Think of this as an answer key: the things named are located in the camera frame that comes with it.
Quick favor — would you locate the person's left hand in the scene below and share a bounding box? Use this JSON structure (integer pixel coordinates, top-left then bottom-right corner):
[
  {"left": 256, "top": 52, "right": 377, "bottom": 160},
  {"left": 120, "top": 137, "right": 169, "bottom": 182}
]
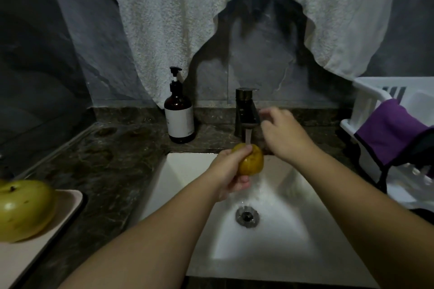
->
[{"left": 203, "top": 143, "right": 255, "bottom": 202}]

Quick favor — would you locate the person's right hand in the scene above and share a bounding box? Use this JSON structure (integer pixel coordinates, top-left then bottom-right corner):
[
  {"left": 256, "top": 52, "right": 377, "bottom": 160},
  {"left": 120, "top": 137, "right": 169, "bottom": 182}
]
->
[{"left": 259, "top": 107, "right": 320, "bottom": 168}]

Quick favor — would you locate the black faucet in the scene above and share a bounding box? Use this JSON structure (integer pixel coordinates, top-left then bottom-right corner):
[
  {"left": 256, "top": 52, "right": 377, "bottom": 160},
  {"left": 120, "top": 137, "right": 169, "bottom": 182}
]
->
[{"left": 235, "top": 87, "right": 260, "bottom": 144}]

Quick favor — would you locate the dark soap pump bottle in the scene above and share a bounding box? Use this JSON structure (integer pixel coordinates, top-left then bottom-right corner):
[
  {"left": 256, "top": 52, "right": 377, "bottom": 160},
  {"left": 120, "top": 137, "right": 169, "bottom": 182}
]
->
[{"left": 164, "top": 66, "right": 196, "bottom": 144}]

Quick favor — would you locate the purple cloth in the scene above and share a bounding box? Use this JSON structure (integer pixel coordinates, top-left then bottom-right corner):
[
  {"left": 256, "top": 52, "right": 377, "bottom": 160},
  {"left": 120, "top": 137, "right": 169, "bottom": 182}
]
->
[{"left": 355, "top": 98, "right": 434, "bottom": 168}]

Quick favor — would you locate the beige plastic tray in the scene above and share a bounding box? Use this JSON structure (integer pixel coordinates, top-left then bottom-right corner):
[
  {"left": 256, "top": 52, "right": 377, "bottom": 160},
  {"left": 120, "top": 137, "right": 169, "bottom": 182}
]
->
[{"left": 0, "top": 189, "right": 84, "bottom": 289}]

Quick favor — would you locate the spotted yellow apple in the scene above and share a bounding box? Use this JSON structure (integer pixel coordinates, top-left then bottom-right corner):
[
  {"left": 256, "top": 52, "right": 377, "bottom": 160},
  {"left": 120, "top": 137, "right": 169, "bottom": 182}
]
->
[{"left": 0, "top": 179, "right": 58, "bottom": 243}]

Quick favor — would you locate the person's left forearm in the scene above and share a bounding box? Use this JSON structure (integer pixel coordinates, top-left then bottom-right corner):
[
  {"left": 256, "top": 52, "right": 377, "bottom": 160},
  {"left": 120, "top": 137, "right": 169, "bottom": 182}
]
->
[{"left": 57, "top": 177, "right": 219, "bottom": 289}]

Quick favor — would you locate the person's right forearm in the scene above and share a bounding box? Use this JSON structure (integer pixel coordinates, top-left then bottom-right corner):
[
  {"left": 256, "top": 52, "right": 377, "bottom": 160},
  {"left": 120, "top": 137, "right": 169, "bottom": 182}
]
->
[{"left": 302, "top": 149, "right": 434, "bottom": 289}]

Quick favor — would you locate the metal sink drain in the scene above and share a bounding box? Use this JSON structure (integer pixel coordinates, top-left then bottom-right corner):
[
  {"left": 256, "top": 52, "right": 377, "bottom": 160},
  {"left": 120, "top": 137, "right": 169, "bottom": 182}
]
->
[{"left": 235, "top": 205, "right": 260, "bottom": 228}]

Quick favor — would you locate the white plastic basket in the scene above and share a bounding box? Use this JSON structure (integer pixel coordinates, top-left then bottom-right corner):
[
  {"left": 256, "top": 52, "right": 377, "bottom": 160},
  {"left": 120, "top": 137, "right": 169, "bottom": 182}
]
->
[{"left": 340, "top": 76, "right": 434, "bottom": 210}]

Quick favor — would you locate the white sink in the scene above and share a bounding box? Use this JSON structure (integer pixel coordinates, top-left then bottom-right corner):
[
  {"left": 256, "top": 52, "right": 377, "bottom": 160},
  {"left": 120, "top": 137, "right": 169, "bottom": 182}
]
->
[{"left": 136, "top": 152, "right": 381, "bottom": 288}]

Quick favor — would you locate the white hanging towel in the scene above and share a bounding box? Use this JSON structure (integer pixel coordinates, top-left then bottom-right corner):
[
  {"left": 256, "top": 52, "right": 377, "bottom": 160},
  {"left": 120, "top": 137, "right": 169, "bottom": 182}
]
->
[{"left": 90, "top": 0, "right": 402, "bottom": 107}]

